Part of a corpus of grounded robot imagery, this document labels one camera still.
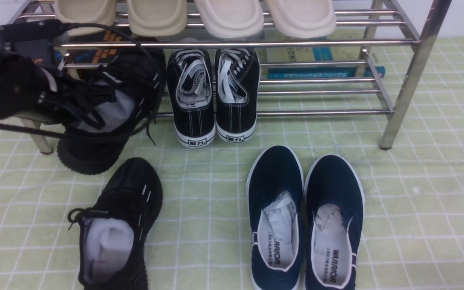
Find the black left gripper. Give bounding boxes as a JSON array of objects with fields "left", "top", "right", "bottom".
[{"left": 0, "top": 53, "right": 61, "bottom": 121}]

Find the black knit sneaker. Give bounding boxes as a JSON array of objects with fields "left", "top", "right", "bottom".
[
  {"left": 68, "top": 157, "right": 163, "bottom": 290},
  {"left": 57, "top": 48, "right": 166, "bottom": 176}
]

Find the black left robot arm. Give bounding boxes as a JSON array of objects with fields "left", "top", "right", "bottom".
[{"left": 0, "top": 22, "right": 66, "bottom": 124}]

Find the left navy slip-on shoe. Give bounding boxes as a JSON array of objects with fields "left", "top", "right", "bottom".
[{"left": 246, "top": 145, "right": 304, "bottom": 290}]

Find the navy slip-on shoe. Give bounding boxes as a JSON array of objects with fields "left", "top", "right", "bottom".
[
  {"left": 303, "top": 155, "right": 366, "bottom": 290},
  {"left": 246, "top": 145, "right": 304, "bottom": 290}
]

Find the right navy slip-on shoe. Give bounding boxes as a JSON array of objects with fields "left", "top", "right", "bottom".
[{"left": 303, "top": 155, "right": 366, "bottom": 290}]

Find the steel shoe rack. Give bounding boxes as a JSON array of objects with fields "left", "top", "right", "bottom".
[{"left": 6, "top": 0, "right": 452, "bottom": 155}]

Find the beige slipper far left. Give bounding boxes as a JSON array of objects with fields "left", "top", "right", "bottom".
[{"left": 55, "top": 0, "right": 118, "bottom": 26}]

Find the beige slipper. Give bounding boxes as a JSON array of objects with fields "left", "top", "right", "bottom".
[
  {"left": 55, "top": 0, "right": 118, "bottom": 26},
  {"left": 126, "top": 0, "right": 188, "bottom": 37}
]

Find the left black canvas sneaker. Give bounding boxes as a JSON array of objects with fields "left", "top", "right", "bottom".
[{"left": 166, "top": 48, "right": 217, "bottom": 148}]

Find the black canvas sneaker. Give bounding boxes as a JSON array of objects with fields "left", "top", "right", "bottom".
[
  {"left": 166, "top": 48, "right": 217, "bottom": 148},
  {"left": 214, "top": 48, "right": 261, "bottom": 143}
]

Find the cream slipper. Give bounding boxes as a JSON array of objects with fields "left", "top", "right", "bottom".
[
  {"left": 265, "top": 0, "right": 336, "bottom": 39},
  {"left": 194, "top": 0, "right": 265, "bottom": 39}
]

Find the right black canvas sneaker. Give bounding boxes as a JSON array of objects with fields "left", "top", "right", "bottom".
[{"left": 214, "top": 48, "right": 261, "bottom": 143}]

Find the cream slipper far right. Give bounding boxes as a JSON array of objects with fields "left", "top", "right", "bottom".
[{"left": 265, "top": 0, "right": 336, "bottom": 39}]

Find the green checkered tablecloth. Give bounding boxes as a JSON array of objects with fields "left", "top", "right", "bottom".
[{"left": 0, "top": 38, "right": 464, "bottom": 290}]

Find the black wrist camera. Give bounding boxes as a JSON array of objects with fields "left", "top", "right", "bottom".
[{"left": 0, "top": 19, "right": 65, "bottom": 67}]

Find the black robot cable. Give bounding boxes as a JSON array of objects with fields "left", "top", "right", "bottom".
[{"left": 0, "top": 10, "right": 156, "bottom": 142}]

